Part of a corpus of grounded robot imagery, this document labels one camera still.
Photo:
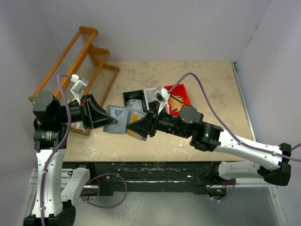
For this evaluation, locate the black plastic bin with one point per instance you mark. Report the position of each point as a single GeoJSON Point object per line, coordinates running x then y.
{"type": "Point", "coordinates": [137, 94]}

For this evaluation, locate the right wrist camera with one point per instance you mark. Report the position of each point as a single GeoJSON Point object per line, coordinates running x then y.
{"type": "Point", "coordinates": [162, 96]}

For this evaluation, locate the red plastic bin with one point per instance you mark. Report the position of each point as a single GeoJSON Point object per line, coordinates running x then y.
{"type": "Point", "coordinates": [180, 90]}

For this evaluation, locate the white plastic bin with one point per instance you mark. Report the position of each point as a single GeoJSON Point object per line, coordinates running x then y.
{"type": "Point", "coordinates": [149, 97]}

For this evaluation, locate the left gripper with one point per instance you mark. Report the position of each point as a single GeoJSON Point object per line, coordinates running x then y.
{"type": "Point", "coordinates": [94, 115]}

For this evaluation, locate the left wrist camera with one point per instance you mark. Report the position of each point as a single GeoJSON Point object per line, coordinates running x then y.
{"type": "Point", "coordinates": [79, 87]}

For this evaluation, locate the white cards in black bin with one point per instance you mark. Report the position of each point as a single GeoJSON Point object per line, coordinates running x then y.
{"type": "Point", "coordinates": [135, 103]}

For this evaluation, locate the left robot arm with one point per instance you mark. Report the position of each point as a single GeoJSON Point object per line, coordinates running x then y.
{"type": "Point", "coordinates": [52, 126]}

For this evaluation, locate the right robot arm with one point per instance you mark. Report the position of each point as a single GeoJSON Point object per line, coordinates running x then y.
{"type": "Point", "coordinates": [269, 162]}

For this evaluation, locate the orange wooden rack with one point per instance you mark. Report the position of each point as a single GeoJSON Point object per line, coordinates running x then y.
{"type": "Point", "coordinates": [83, 58]}

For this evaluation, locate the gold card in holder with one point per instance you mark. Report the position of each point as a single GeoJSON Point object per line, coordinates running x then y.
{"type": "Point", "coordinates": [136, 116]}

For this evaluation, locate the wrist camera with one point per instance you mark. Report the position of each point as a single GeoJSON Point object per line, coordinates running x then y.
{"type": "Point", "coordinates": [162, 96]}
{"type": "Point", "coordinates": [79, 87]}

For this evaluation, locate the gold cards in red bin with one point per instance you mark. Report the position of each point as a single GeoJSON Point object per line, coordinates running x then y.
{"type": "Point", "coordinates": [176, 103]}

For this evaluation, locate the grey card holder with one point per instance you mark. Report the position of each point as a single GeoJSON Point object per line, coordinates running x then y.
{"type": "Point", "coordinates": [123, 117]}

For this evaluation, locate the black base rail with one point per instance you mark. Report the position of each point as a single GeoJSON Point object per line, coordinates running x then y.
{"type": "Point", "coordinates": [169, 177]}

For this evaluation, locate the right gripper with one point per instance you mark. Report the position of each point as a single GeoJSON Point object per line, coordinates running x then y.
{"type": "Point", "coordinates": [142, 126]}

